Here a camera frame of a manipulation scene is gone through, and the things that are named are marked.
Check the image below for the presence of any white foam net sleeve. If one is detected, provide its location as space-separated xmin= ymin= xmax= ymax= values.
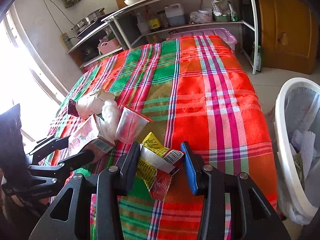
xmin=290 ymin=130 xmax=317 ymax=182

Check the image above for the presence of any wooden door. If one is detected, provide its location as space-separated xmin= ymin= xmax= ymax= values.
xmin=259 ymin=0 xmax=318 ymax=74

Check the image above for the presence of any dark sauce bottle yellow label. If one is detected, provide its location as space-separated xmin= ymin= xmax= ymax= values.
xmin=146 ymin=9 xmax=161 ymax=32

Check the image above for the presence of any clear oil jug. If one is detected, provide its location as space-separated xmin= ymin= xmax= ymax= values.
xmin=165 ymin=3 xmax=186 ymax=27

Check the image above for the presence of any white metal shelf rack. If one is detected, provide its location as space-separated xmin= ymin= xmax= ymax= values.
xmin=68 ymin=0 xmax=259 ymax=72

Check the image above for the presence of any white power strip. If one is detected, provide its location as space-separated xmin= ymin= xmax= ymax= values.
xmin=61 ymin=33 xmax=73 ymax=50

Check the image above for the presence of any pink plastic basket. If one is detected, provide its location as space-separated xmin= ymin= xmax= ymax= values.
xmin=98 ymin=38 xmax=120 ymax=55

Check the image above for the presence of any yellow red snack wrapper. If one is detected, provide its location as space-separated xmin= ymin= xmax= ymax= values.
xmin=136 ymin=132 xmax=184 ymax=201

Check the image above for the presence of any steel steamer pot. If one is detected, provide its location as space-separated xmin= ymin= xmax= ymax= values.
xmin=71 ymin=8 xmax=105 ymax=34

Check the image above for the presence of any pink lid storage box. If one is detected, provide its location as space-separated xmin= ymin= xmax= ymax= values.
xmin=168 ymin=28 xmax=238 ymax=51

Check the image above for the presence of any white round trash bin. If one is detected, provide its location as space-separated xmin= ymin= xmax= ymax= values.
xmin=274 ymin=77 xmax=319 ymax=225

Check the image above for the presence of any beige paper bag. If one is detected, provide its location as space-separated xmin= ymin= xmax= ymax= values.
xmin=75 ymin=89 xmax=116 ymax=120

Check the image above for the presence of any clear plastic bag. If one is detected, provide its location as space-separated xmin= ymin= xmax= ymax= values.
xmin=101 ymin=100 xmax=121 ymax=141

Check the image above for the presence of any green glass bottle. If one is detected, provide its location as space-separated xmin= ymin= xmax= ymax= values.
xmin=256 ymin=45 xmax=262 ymax=72

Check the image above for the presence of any clear cup red lid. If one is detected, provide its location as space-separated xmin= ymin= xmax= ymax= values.
xmin=116 ymin=104 xmax=153 ymax=144

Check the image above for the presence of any purple milk carton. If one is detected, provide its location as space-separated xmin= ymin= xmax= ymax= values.
xmin=68 ymin=99 xmax=79 ymax=117

